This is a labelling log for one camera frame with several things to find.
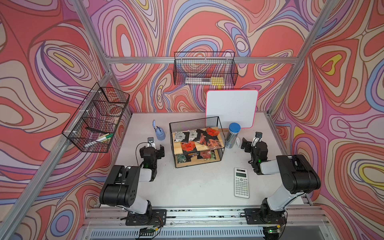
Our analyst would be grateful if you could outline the white patterned tea bag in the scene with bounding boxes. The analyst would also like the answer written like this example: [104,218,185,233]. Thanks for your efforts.
[174,132,190,143]

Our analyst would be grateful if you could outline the red tea bag black edge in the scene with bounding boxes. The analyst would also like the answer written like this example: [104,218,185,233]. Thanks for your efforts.
[207,139,223,151]

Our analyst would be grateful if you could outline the red tea bag shelf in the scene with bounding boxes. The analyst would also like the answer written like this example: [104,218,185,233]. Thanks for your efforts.
[206,128,220,137]
[199,151,212,159]

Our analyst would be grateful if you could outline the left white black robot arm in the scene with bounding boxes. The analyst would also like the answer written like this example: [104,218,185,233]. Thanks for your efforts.
[99,146,165,215]

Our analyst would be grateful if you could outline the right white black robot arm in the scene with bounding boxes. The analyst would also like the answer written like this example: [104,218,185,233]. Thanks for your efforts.
[241,138,321,218]

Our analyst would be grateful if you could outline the green tea bag lower shelf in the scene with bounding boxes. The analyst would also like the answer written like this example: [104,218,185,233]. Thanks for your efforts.
[176,154,187,164]

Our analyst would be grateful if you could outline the blue brush holder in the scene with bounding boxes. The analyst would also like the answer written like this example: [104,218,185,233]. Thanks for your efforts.
[152,120,166,141]

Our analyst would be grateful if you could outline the white eraser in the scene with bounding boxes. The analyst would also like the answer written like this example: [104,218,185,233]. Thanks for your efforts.
[235,138,242,148]

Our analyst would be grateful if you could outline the blue lid pen jar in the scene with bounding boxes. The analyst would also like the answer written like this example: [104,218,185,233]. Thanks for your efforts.
[225,123,241,149]

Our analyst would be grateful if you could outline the white calculator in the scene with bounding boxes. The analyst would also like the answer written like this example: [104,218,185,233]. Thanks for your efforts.
[234,168,250,199]

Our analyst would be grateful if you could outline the green marker in basket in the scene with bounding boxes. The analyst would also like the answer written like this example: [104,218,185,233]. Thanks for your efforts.
[96,134,114,142]

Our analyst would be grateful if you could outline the yellow sticky notes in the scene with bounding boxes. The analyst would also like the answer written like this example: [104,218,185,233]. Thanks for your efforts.
[210,77,225,86]

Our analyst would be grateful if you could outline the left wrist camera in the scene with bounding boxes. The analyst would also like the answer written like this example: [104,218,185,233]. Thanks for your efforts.
[147,137,156,148]

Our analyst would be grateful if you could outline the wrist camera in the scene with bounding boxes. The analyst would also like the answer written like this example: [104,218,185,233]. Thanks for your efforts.
[147,137,156,148]
[252,132,263,147]

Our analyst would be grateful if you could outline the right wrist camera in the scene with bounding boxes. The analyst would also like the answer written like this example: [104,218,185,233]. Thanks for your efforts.
[252,132,263,147]

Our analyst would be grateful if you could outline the black wire two-tier shelf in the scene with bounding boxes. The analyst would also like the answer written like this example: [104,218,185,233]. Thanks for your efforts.
[169,117,226,168]

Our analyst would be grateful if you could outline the white board pink frame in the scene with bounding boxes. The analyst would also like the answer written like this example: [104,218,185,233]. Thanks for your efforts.
[206,90,259,129]

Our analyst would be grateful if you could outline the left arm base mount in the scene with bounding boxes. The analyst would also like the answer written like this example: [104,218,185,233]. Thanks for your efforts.
[125,209,167,227]

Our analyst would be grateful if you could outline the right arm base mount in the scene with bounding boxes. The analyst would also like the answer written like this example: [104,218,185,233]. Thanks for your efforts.
[244,208,287,225]

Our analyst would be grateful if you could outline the left wall wire basket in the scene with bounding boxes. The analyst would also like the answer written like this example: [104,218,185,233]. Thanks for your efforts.
[62,83,130,153]

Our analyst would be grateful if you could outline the wall wire basket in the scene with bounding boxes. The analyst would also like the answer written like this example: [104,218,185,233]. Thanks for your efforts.
[62,83,130,153]
[173,50,239,88]

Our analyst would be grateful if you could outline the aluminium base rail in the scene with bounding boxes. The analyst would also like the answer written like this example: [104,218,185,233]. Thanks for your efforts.
[76,205,338,240]

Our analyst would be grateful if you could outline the back wall wire basket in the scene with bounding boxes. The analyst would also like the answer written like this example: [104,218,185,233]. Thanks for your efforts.
[173,50,239,88]

